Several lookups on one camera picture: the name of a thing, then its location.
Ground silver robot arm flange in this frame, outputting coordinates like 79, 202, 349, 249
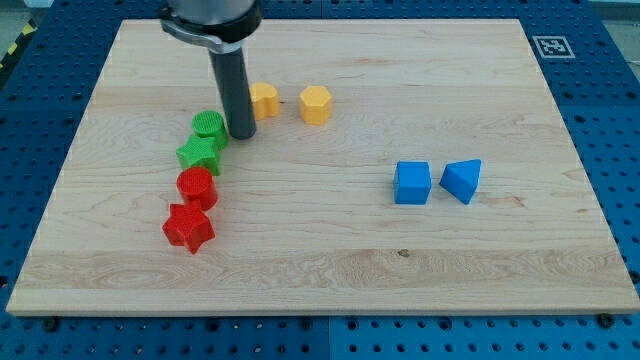
158, 0, 263, 54

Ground blue cube block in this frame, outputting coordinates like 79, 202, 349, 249
393, 161, 432, 205

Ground blue triangle block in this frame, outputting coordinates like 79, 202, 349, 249
439, 159, 482, 205

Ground wooden board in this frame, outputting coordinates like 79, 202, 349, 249
7, 19, 639, 317

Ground yellow hexagon block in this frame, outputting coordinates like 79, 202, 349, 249
299, 85, 333, 125

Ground yellow heart block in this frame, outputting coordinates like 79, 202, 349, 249
250, 82, 280, 121

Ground red cylinder block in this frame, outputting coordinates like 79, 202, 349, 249
176, 166, 218, 211

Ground green star block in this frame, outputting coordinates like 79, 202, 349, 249
176, 135, 221, 176

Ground green cylinder block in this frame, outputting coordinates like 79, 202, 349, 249
192, 110, 228, 150

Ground red star block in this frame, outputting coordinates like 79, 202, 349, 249
162, 200, 215, 254

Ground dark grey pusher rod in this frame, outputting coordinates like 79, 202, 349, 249
209, 48, 256, 140

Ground white fiducial marker tag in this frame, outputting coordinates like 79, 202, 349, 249
533, 35, 575, 59

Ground black bolt left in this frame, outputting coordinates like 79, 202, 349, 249
42, 317, 59, 333

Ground black bolt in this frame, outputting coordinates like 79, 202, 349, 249
42, 317, 59, 333
597, 313, 615, 329

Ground black bolt right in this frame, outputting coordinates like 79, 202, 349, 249
597, 313, 615, 329

